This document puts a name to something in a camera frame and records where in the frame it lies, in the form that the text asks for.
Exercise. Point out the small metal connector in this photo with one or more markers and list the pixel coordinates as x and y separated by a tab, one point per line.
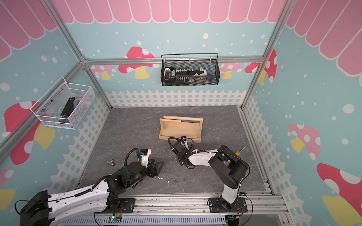
111	162

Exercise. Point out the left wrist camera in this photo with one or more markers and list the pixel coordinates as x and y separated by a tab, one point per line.
144	156

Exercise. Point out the green lit circuit board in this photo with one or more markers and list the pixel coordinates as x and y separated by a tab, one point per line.
114	219

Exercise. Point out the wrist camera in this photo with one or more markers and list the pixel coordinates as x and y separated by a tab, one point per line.
144	156
185	142

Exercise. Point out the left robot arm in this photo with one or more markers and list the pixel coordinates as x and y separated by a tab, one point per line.
46	209

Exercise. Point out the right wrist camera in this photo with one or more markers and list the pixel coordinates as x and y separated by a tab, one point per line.
185	142

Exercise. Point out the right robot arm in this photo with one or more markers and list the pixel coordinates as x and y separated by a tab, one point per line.
228	166

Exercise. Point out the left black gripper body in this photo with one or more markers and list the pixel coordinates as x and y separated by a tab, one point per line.
151	173

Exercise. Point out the wooden jewelry display stand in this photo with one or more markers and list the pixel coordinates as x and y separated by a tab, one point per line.
175	126

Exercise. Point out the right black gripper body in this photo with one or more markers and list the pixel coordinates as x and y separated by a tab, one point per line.
180	160

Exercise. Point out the black wire mesh basket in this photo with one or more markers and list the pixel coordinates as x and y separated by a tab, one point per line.
199	69

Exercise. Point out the yellow handled screwdriver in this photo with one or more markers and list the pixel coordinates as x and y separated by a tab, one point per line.
238	153

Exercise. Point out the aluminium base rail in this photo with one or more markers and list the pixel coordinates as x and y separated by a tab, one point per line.
193	209

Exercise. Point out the white wire mesh basket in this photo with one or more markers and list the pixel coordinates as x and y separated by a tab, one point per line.
49	107

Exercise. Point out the black box in white basket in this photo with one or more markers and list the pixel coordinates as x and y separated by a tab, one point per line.
68	109

